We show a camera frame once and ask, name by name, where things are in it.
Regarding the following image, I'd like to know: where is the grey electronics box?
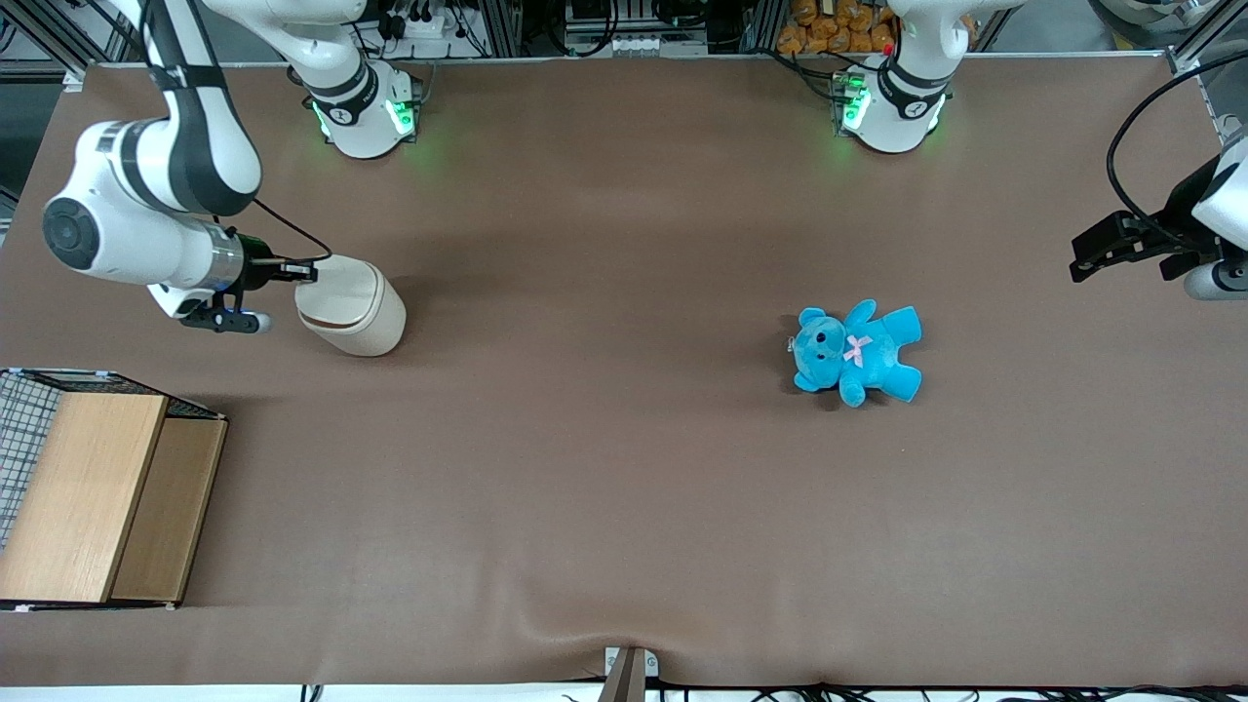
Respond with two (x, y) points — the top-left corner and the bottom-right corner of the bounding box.
(564, 0), (710, 57)

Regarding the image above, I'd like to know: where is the orange plush toy pile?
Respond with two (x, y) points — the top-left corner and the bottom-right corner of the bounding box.
(777, 0), (978, 57)

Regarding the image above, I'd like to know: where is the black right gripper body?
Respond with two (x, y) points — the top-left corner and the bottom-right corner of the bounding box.
(234, 237), (285, 293)

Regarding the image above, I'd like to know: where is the metal table bracket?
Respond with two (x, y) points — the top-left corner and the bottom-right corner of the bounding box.
(603, 645), (660, 702)

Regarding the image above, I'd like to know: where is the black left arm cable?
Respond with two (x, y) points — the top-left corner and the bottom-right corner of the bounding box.
(1106, 51), (1248, 245)

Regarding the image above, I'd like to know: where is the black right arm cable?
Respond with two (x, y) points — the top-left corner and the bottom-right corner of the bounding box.
(252, 198), (334, 264)

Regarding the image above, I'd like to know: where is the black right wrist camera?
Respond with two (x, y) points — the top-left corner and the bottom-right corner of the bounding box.
(180, 292), (274, 335)

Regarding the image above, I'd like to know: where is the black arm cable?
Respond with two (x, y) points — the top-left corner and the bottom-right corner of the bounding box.
(1106, 51), (1248, 245)
(252, 198), (334, 264)

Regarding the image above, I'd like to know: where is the blue teddy bear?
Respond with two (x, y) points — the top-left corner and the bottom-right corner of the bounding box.
(788, 298), (924, 409)

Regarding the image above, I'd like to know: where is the white lidded trash can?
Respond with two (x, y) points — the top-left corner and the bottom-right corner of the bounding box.
(294, 254), (407, 358)

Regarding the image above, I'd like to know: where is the wire mesh panel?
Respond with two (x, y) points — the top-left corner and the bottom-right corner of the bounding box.
(0, 370), (61, 547)

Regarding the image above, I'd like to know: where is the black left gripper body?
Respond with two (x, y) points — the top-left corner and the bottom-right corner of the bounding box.
(1131, 218), (1187, 259)

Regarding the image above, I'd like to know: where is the light wooden shelf box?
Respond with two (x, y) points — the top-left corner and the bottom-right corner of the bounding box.
(0, 369), (230, 612)

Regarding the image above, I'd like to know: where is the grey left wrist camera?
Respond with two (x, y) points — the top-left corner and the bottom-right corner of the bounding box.
(1160, 253), (1248, 301)

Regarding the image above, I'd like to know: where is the white power strip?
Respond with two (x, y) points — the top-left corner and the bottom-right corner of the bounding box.
(385, 10), (451, 42)

